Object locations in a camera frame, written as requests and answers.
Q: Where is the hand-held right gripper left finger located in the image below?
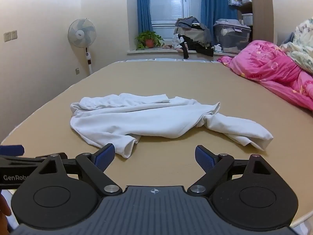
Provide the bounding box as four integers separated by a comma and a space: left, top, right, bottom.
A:
37, 143, 123, 197

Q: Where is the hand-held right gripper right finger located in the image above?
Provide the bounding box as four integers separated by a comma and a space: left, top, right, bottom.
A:
187, 145, 277, 197

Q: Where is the white long-sleeved shirt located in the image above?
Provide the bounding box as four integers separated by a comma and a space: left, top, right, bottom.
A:
69, 93, 274, 159

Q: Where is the pile of dark clothes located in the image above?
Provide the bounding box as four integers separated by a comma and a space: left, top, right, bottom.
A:
172, 17, 216, 59

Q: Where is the person's left hand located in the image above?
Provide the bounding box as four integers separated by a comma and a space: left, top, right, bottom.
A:
0, 194, 12, 234

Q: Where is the pink floral quilt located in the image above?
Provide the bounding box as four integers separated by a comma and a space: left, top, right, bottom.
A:
217, 40, 313, 114

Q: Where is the clear plastic storage box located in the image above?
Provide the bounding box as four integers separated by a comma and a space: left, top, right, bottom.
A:
213, 19, 252, 54

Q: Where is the white standing fan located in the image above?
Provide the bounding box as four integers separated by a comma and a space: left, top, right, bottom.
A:
68, 18, 96, 75

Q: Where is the green potted plant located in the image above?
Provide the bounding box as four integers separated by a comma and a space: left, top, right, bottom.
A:
134, 31, 165, 51

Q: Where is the white green floral quilt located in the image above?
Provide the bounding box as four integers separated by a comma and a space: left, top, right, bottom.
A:
280, 17, 313, 75

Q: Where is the wooden shelf unit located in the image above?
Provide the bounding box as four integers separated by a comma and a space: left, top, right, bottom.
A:
234, 0, 254, 27

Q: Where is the blue curtain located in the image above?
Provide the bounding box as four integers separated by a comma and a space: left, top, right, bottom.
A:
201, 0, 239, 33
136, 0, 153, 39

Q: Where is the window with white blind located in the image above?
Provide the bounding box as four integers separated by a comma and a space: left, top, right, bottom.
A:
149, 0, 203, 41

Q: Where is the beige wall socket plate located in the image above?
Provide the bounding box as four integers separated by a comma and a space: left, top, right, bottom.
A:
3, 30, 18, 42

